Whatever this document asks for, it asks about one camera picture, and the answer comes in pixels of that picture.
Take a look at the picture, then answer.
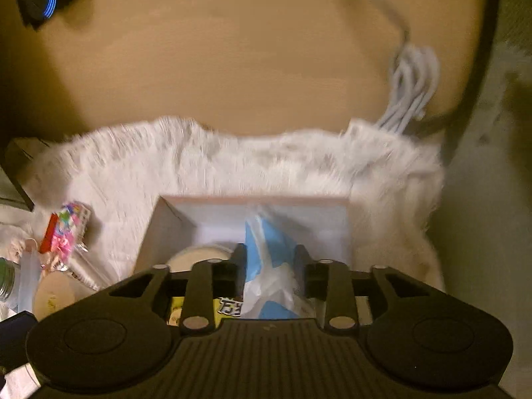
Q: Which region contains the black television monitor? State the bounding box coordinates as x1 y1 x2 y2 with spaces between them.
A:
1 137 52 212

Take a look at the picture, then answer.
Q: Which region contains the white power cable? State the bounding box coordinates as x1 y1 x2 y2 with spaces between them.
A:
344 0 442 134

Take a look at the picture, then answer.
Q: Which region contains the pink cardboard box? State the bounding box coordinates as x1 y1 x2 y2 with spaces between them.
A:
132 194 354 327

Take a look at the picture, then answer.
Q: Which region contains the blue white tissue packet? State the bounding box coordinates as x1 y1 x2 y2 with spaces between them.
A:
242 207 316 320

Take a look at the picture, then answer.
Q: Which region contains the green lid glass jar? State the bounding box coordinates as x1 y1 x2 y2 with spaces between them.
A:
0 258 20 305

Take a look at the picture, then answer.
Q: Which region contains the colourful candy packet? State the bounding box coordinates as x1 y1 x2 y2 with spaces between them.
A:
39 202 91 259

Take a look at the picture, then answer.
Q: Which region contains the clear jar beige lid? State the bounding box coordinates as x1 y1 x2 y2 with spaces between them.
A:
33 271 94 321

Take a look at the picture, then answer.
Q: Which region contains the white fringed cloth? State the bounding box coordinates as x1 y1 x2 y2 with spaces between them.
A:
1 117 444 289

